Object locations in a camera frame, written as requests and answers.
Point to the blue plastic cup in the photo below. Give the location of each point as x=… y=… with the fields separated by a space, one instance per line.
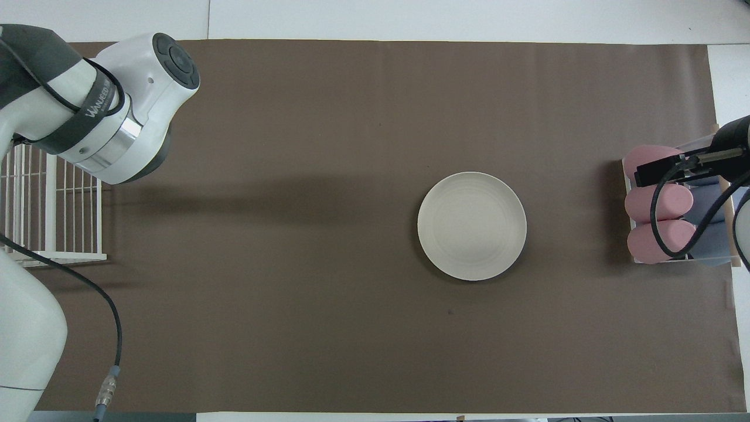
x=700 y=205
x=706 y=182
x=712 y=246

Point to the brown table mat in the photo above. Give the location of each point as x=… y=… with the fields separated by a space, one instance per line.
x=293 y=146

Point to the pink plastic cup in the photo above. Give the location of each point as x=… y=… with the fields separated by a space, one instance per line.
x=644 y=153
x=641 y=205
x=644 y=243

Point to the round cream plate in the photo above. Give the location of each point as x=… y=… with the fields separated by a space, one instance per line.
x=471 y=226

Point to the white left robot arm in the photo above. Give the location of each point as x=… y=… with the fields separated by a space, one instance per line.
x=140 y=94

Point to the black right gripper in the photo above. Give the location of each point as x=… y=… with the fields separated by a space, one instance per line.
x=732 y=138

